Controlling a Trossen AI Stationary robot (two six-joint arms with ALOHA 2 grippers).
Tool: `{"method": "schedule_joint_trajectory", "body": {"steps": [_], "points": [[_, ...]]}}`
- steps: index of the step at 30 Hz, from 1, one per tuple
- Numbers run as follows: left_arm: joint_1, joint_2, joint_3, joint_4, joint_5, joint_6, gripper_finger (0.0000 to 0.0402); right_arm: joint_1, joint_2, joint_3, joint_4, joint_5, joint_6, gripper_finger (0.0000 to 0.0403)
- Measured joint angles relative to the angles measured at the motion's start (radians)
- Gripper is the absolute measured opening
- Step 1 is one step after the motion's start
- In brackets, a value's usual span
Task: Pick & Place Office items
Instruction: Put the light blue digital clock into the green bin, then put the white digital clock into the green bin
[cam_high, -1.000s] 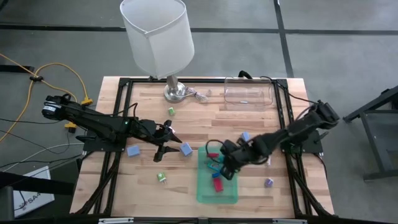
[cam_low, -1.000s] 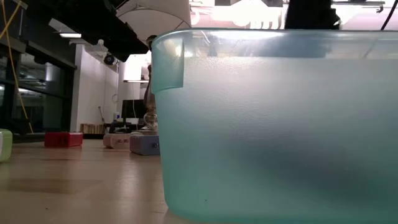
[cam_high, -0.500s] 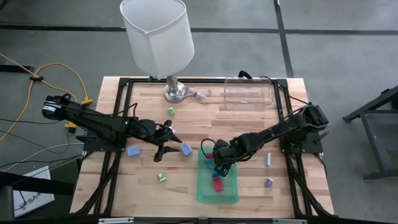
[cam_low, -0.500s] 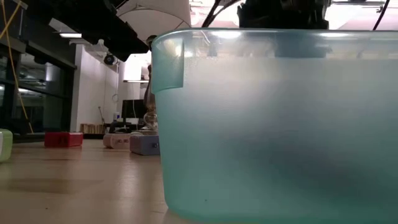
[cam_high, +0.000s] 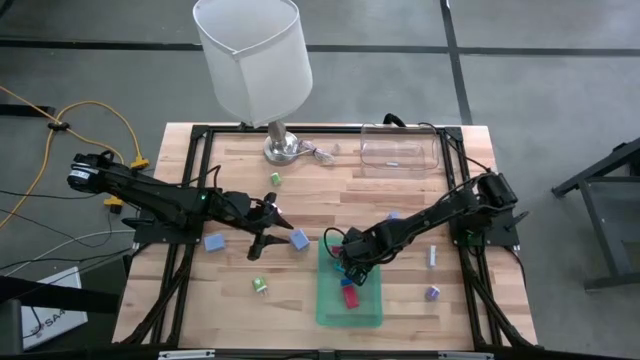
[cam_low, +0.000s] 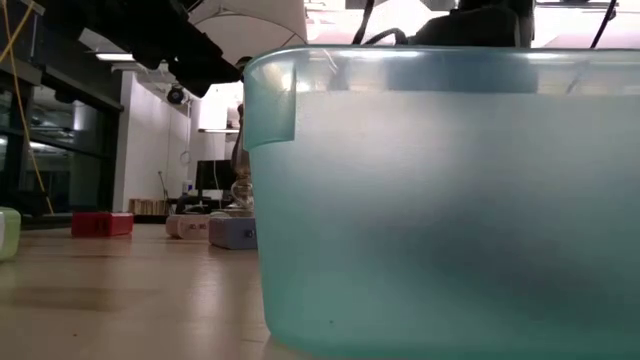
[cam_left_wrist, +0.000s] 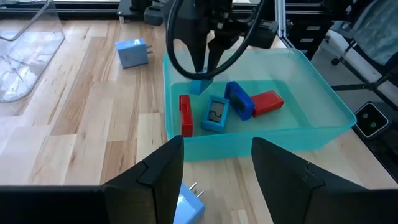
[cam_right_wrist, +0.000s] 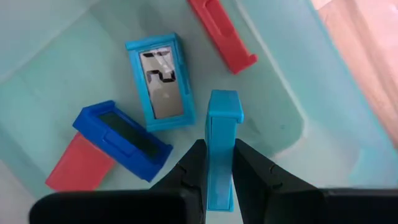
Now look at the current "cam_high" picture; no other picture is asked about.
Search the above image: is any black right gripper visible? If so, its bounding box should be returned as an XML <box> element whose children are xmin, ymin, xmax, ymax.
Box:
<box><xmin>339</xmin><ymin>227</ymin><xmax>387</xmax><ymax>288</ymax></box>

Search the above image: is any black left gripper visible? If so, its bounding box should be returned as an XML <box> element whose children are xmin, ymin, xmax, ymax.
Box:
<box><xmin>231</xmin><ymin>191</ymin><xmax>297</xmax><ymax>262</ymax></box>

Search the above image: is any red rectangular box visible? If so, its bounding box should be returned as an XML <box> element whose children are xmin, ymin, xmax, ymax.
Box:
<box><xmin>341</xmin><ymin>284</ymin><xmax>361</xmax><ymax>310</ymax></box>

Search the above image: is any green translucent plastic tray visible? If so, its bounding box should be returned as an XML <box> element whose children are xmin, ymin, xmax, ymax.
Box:
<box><xmin>314</xmin><ymin>235</ymin><xmax>384</xmax><ymax>329</ymax></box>

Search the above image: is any clear plastic container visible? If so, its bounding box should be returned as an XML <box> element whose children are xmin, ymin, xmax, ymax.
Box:
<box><xmin>359</xmin><ymin>123</ymin><xmax>441</xmax><ymax>180</ymax></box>

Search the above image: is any white shade silver table lamp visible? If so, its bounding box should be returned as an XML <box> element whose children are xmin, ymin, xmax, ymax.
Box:
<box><xmin>192</xmin><ymin>0</ymin><xmax>314</xmax><ymax>167</ymax></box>

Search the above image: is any black beam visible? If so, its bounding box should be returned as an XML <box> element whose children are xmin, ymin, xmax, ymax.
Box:
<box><xmin>0</xmin><ymin>274</ymin><xmax>121</xmax><ymax>316</ymax></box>

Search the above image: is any white printed box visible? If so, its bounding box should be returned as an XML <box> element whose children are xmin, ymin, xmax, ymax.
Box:
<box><xmin>19</xmin><ymin>266</ymin><xmax>89</xmax><ymax>351</ymax></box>

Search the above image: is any black metal stand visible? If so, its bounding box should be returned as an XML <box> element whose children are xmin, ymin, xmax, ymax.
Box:
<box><xmin>551</xmin><ymin>136</ymin><xmax>640</xmax><ymax>292</ymax></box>

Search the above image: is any black floor strip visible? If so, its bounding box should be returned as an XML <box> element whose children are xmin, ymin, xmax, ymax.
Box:
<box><xmin>0</xmin><ymin>103</ymin><xmax>55</xmax><ymax>118</ymax></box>

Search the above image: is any clear lamp power cable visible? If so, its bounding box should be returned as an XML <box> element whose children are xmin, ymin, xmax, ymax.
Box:
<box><xmin>297</xmin><ymin>139</ymin><xmax>342</xmax><ymax>166</ymax></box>

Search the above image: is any black aluminium table frame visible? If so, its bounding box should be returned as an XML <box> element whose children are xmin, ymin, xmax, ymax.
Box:
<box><xmin>113</xmin><ymin>122</ymin><xmax>539</xmax><ymax>360</ymax></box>

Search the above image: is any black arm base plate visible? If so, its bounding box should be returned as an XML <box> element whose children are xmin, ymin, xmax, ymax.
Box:
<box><xmin>448</xmin><ymin>207</ymin><xmax>521</xmax><ymax>249</ymax></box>
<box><xmin>133</xmin><ymin>205</ymin><xmax>206</xmax><ymax>245</ymax></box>

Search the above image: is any silver metal bracket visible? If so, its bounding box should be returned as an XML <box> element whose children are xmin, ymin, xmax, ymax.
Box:
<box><xmin>437</xmin><ymin>351</ymin><xmax>496</xmax><ymax>360</ymax></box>
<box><xmin>157</xmin><ymin>349</ymin><xmax>216</xmax><ymax>360</ymax></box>

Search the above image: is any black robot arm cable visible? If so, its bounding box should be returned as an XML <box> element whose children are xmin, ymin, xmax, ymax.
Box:
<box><xmin>417</xmin><ymin>121</ymin><xmax>494</xmax><ymax>174</ymax></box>

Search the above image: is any white floor cable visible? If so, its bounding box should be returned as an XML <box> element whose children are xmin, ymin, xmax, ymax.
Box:
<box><xmin>0</xmin><ymin>228</ymin><xmax>137</xmax><ymax>278</ymax></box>

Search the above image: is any yellow extension cord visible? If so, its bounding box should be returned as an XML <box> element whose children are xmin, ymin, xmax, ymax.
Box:
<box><xmin>0</xmin><ymin>85</ymin><xmax>146</xmax><ymax>229</ymax></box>

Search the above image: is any black floor cable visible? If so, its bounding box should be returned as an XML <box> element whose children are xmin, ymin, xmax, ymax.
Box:
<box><xmin>0</xmin><ymin>187</ymin><xmax>101</xmax><ymax>201</ymax></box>

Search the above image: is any grey post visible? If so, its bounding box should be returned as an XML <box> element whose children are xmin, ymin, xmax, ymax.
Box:
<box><xmin>0</xmin><ymin>298</ymin><xmax>24</xmax><ymax>360</ymax></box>

